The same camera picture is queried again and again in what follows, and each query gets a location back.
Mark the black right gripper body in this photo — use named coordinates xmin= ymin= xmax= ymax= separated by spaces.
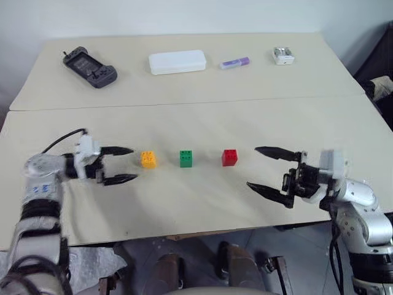
xmin=280 ymin=150 xmax=322 ymax=199

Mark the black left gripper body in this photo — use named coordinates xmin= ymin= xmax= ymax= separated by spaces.
xmin=84 ymin=154 xmax=107 ymax=184

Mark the pale rounded robot body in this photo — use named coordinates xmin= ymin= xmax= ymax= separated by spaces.
xmin=167 ymin=286 xmax=279 ymax=295

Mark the black handheld game controller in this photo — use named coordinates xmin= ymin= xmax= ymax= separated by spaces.
xmin=62 ymin=46 xmax=119 ymax=90

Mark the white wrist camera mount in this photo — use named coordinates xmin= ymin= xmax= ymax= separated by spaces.
xmin=74 ymin=134 xmax=102 ymax=179
xmin=318 ymin=149 xmax=351 ymax=179

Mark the rusty metal table leg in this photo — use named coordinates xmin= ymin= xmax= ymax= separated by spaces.
xmin=265 ymin=255 xmax=293 ymax=295
xmin=98 ymin=272 xmax=121 ymax=295

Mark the white battery charger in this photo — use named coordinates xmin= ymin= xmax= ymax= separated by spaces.
xmin=272 ymin=46 xmax=296 ymax=66

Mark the purple and white glue stick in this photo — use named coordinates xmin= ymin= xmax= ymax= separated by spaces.
xmin=219 ymin=57 xmax=252 ymax=71

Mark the red toy brick cube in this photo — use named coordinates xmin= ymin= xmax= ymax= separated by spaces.
xmin=221 ymin=149 xmax=239 ymax=168

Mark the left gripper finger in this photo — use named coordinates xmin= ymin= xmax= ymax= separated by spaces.
xmin=101 ymin=146 xmax=135 ymax=157
xmin=103 ymin=174 xmax=139 ymax=187

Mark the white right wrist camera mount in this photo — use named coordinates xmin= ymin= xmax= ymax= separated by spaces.
xmin=318 ymin=149 xmax=351 ymax=179

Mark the beige cloth bundle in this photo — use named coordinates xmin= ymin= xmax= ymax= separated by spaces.
xmin=369 ymin=76 xmax=393 ymax=103

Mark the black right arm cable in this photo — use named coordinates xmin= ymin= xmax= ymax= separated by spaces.
xmin=319 ymin=198 xmax=346 ymax=295

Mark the black chair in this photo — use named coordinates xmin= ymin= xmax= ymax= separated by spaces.
xmin=352 ymin=20 xmax=393 ymax=124

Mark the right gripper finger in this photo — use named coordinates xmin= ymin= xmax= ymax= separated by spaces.
xmin=246 ymin=181 xmax=295 ymax=210
xmin=254 ymin=146 xmax=301 ymax=163

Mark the white plastic case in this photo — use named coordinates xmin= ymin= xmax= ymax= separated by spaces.
xmin=148 ymin=49 xmax=208 ymax=76

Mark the dark rounded shape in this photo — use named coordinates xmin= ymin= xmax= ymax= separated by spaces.
xmin=217 ymin=241 xmax=267 ymax=291
xmin=152 ymin=252 xmax=186 ymax=292

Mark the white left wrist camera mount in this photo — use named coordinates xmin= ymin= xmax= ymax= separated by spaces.
xmin=74 ymin=134 xmax=102 ymax=179

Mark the crumpled grey plastic sheet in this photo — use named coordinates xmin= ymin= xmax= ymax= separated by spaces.
xmin=66 ymin=245 xmax=128 ymax=295

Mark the green toy brick cube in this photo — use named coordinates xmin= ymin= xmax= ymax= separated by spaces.
xmin=179 ymin=149 xmax=194 ymax=168

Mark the yellow toy brick cube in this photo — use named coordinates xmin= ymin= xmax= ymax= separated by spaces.
xmin=140 ymin=151 xmax=158 ymax=170

